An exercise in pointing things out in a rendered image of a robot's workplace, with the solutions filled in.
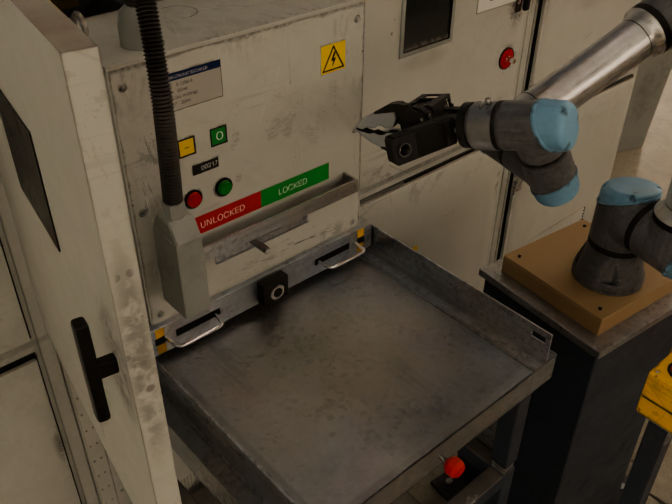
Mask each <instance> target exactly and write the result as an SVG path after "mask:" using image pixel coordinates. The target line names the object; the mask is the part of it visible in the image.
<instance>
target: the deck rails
mask: <svg viewBox="0 0 672 504"><path fill-rule="evenodd" d="M359 257H360V258H362V259H363V260H365V261H366V262H368V263H369V264H371V265H372V266H374V267H375V268H377V269H378V270H380V271H382V272H383V273H385V274H386V275H388V276H389V277H391V278H392V279H394V280H395V281H397V282H398V283H400V284H401V285H403V286H404V287H406V288H407V289H409V290H410V291H412V292H413V293H415V294H416V295H418V296H419V297H421V298H422V299H424V300H425V301H427V302H428V303H430V304H431V305H433V306H434V307H436V308H438V309H439V310H441V311H442V312H444V313H445V314H447V315H448V316H450V317H451V318H453V319H454V320H456V321H457V322H459V323H460V324H462V325H463V326H465V327H466V328H468V329H469V330H471V331H472V332H474V333H475V334H477V335H478V336H480V337H481V338H483V339H484V340H486V341H487V342H489V343H490V344H492V345H494V346H495V347H497V348H498V349H500V350H501V351H503V352H504V353H506V354H507V355H509V356H510V357H512V358H513V359H515V360H516V361H518V362H519V363H521V364H522V365H524V366H525V367H527V368H528V369H530V370H531V371H533V372H536V371H537V370H538V369H540V368H541V367H542V366H544V365H545V364H546V363H548V360H547V359H548V354H549V350H550V346H551V342H552V337H553V334H551V333H549V332H548V331H546V330H544V329H543V328H541V327H540V326H538V325H536V324H535V323H533V322H531V321H530V320H528V319H526V318H525V317H523V316H522V315H520V314H518V313H517V312H515V311H513V310H512V309H510V308H508V307H507V306H505V305H504V304H502V303H500V302H499V301H497V300H495V299H494V298H492V297H490V296H489V295H487V294H486V293H484V292H482V291H481V290H479V289H477V288H476V287H474V286H473V285H471V284H469V283H468V282H466V281H464V280H463V279H461V278H459V277H458V276H456V275H455V274H453V273H451V272H450V271H448V270H446V269H445V268H443V267H441V266H440V265H438V264H437V263H435V262H433V261H432V260H430V259H428V258H427V257H425V256H424V255H422V254H420V253H419V252H417V251H415V250H414V249H412V248H410V247H409V246H407V245H406V244H404V243H402V242H401V241H399V240H397V239H396V238H394V237H392V236H391V235H389V234H388V233H386V232H384V231H383V230H381V229H379V228H378V227H376V226H375V225H373V224H372V228H371V246H369V247H367V248H365V253H364V254H362V255H361V256H359ZM533 330H534V331H535V332H537V333H538V334H540V335H542V336H543V337H545V338H546V339H545V343H544V342H543V341H541V340H540V339H538V338H536V337H535V336H533V335H532V333H533ZM155 360H156V365H157V371H158V376H159V382H160V387H161V393H162V396H163V397H164V398H165V399H166V400H167V402H168V403H169V404H170V405H171V406H172V407H173V408H174V409H175V410H176V411H177V412H178V413H179V415H180V416H181V417H182V418H183V419H184V420H185V421H186V422H187V423H188V424H189V425H190V426H191V428H192V429H193V430H194V431H195V432H196V433H197V434H198V435H199V436H200V437H201V438H202V439H203V441H204V442H205V443H206V444H207V445H208V446H209V447H210V448H211V449H212V450H213V451H214V452H215V453H216V455H217V456H218V457H219V458H220V459H221V460H222V461H223V462H224V463H225V464H226V465H227V466H228V468H229V469H230V470H231V471H232V472H233V473H234V474H235V475H236V476H237V477H238V478H239V479H240V481H241V482H242V483H243V484H244V485H245V486H246V487H247V488H248V489H249V490H250V491H251V492H252V494H253V495H254V496H255V497H256V498H257V499H258V500H259V501H260V502H261V503H262V504H299V503H298V502H297V501H296V500H295V499H294V498H293V497H292V496H291V495H290V494H289V493H288V492H287V491H286V490H285V489H284V488H283V487H282V486H281V485H280V484H279V483H278V482H277V480H276V479H275V478H274V477H273V476H272V475H271V474H270V473H269V472H268V471H267V470H266V469H265V468H264V467H263V466H262V465H261V464H260V463H259V462H258V461H257V460H256V459H255V458H254V457H253V456H252V455H251V454H250V453H249V452H248V451H247V450H246V449H245V448H244V446H243V445H242V444H241V443H240V442H239V441H238V440H237V439H236V438H235V437H234V436H233V435H232V434H231V433H230V432H229V431H228V430H227V429H226V428H225V427H224V426H223V425H222V424H221V423H220V422H219V421H218V420H217V419H216V418H215V417H214V416H213V415H212V414H211V412H210V411H209V410H208V409H207V408H206V407H205V406H204V405H203V404H202V403H201V402H200V401H199V400H198V399H197V398H196V397H195V396H194V395H193V394H192V393H191V392H190V391H189V390H188V389H187V388H186V387H185V386H184V385H183V384H182V383H181V382H180V381H179V380H178V378H177V377H176V376H175V375H174V374H173V373H172V372H171V371H170V370H169V369H168V368H167V367H166V366H165V365H164V364H163V363H162V362H161V361H160V360H159V359H158V358H157V357H155Z"/></svg>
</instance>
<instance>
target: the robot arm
mask: <svg viewBox="0 0 672 504"><path fill-rule="evenodd" d="M670 49H672V0H643V1H641V2H639V3H638V4H636V5H635V6H634V7H632V8H631V9H629V10H628V11H627V12H626V13H625V15H624V17H623V22H621V23H620V24H619V25H617V26H616V27H614V28H613V29H612V30H610V31H609V32H607V33H606V34H605V35H603V36H602V37H600V38H599V39H598V40H596V41H595V42H593V43H592V44H591V45H589V46H588V47H586V48H585V49H584V50H582V51H581V52H579V53H578V54H577V55H575V56H574V57H572V58H571V59H570V60H568V61H567V62H565V63H564V64H563V65H561V66H560V67H558V68H557V69H556V70H554V71H553V72H551V73H550V74H549V75H547V76H546V77H544V78H543V79H542V80H540V81H539V82H538V83H536V84H535V85H533V86H532V87H531V88H529V89H528V90H526V91H525V92H524V93H522V94H521V95H519V96H518V97H517V98H515V99H514V100H496V101H491V98H490V97H487V98H485V101H476V102H465V103H463V104H462V105H461V106H454V103H451V98H450V93H446V94H422V95H420V96H419V97H417V98H416V99H414V100H413V101H411V102H410V103H406V102H404V101H395V102H392V103H389V104H387V105H386V106H384V107H382V108H380V109H379V110H376V111H374V112H372V113H370V114H369V115H367V116H365V117H364V118H362V119H361V120H360V121H359V122H358V123H357V124H356V131H357V132H358V133H359V134H361V135H362V136H363V137H364V138H366V139H367V140H369V141H370V142H372V143H373V144H375V145H377V146H379V147H381V149H383V150H385V151H387V156H388V160H389V161H390V162H392V163H394V164H396V165H397V166H401V165H403V164H406V163H408V162H411V161H413V160H416V159H418V158H421V157H424V156H426V155H429V154H431V153H434V152H436V151H439V150H441V149H444V148H447V147H449V146H452V145H454V144H456V143H457V140H458V142H459V144H460V145H461V146H462V147H463V148H473V149H474V150H480V151H481V152H482V153H483V154H486V155H488V156H489V157H491V158H492V159H493V160H495V161H496V162H498V163H499V164H501V165H502V166H503V167H505V168H506V169H507V170H509V171H510V172H511V173H513V174H514V175H516V176H517V177H518V178H520V179H521V180H523V181H524V182H526V183H527V184H528V185H529V186H530V191H531V193H532V194H533V195H534V197H535V199H536V200H537V201H538V202H539V203H540V204H542V205H544V206H548V207H557V206H561V205H564V204H566V203H568V202H569V201H570V200H572V199H573V198H574V197H575V196H576V194H577V193H578V191H579V188H580V181H579V177H578V168H577V166H576V165H575V163H574V160H573V157H572V154H571V151H570V150H571V149H572V148H573V147H574V145H575V143H576V141H577V137H578V132H579V122H578V117H579V116H578V111H577V108H578V107H580V106H581V105H582V104H584V103H585V102H587V101H588V100H589V99H591V98H592V97H594V96H595V95H596V94H598V93H599V92H601V91H602V90H603V89H605V88H606V87H607V86H609V85H610V84H612V83H613V82H614V81H616V80H617V79H619V78H620V77H621V76H623V75H624V74H626V73H627V72H628V71H630V70H631V69H632V68H634V67H635V66H637V65H638V64H639V63H641V62H642V61H644V60H645V59H646V58H648V57H652V58H656V57H659V56H661V55H662V54H663V53H665V52H666V51H668V50H670ZM427 96H438V97H437V98H426V97H427ZM446 99H447V100H446ZM447 102H448V104H449V106H448V104H447ZM397 124H400V126H401V131H400V128H393V127H394V126H396V125H397ZM377 126H382V127H384V128H389V129H386V130H383V131H381V130H379V129H377V130H372V129H369V128H375V127H377ZM368 127H369V128H368ZM662 195H663V194H662V189H661V187H660V186H659V185H658V184H657V183H655V182H653V181H651V180H648V179H644V178H639V177H617V178H613V179H610V180H608V181H606V182H605V183H604V184H603V185H602V187H601V189H600V192H599V196H598V197H597V199H596V201H597V203H596V207H595V211H594V215H593V219H592V223H591V227H590V231H589V235H588V239H587V240H586V242H585V243H584V245H583V246H582V247H581V249H580V250H579V252H578V253H577V254H576V256H575V258H574V260H573V264H572V274H573V276H574V278H575V279H576V280H577V281H578V282H579V283H580V284H581V285H582V286H584V287H585V288H587V289H589V290H591V291H594V292H596V293H599V294H603V295H608V296H628V295H632V294H634V293H636V292H638V291H639V290H640V289H641V287H642V285H643V282H644V279H645V269H644V261H645V262H646V263H647V264H649V265H650V266H652V267H653V268H655V269H656V270H657V271H659V272H660V273H662V275H663V276H664V277H668V278H669V279H671V280H672V178H671V182H670V185H669V189H668V192H667V196H666V198H665V199H662V200H660V198H661V197H662Z"/></svg>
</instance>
